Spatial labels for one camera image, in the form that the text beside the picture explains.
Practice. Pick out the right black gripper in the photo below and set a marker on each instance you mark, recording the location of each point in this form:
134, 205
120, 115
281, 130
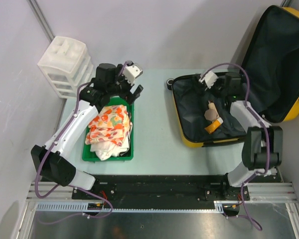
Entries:
218, 81

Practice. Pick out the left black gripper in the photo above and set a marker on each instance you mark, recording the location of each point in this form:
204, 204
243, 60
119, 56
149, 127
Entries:
128, 96

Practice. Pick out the orange floral cloth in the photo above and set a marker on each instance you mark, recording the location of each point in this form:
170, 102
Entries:
110, 125

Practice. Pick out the yellow Pikachu hard-shell suitcase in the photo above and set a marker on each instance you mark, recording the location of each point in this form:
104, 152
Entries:
271, 64

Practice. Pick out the white garment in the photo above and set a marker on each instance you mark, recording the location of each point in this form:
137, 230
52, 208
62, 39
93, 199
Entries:
109, 142

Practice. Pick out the green plastic tray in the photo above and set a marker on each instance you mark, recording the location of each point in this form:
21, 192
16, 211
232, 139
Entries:
89, 156

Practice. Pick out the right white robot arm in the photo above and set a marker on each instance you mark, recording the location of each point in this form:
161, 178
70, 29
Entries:
224, 112

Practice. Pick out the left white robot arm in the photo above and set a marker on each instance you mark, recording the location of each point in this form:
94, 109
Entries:
51, 160

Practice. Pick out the orange pill bottle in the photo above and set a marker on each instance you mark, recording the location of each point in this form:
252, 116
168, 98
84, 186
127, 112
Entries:
214, 126

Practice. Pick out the white plastic drawer organizer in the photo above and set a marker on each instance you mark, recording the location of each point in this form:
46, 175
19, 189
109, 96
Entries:
66, 64

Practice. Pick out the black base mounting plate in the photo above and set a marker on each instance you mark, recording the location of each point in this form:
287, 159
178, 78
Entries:
163, 192

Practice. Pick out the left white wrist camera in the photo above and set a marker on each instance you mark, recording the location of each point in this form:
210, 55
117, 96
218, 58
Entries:
132, 71

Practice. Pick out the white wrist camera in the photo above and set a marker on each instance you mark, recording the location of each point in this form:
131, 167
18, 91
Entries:
208, 79
132, 71

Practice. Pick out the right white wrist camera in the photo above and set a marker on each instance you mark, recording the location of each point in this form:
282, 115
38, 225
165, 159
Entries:
208, 79

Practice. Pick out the aluminium frame rail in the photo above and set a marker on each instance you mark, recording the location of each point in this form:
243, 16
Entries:
59, 200

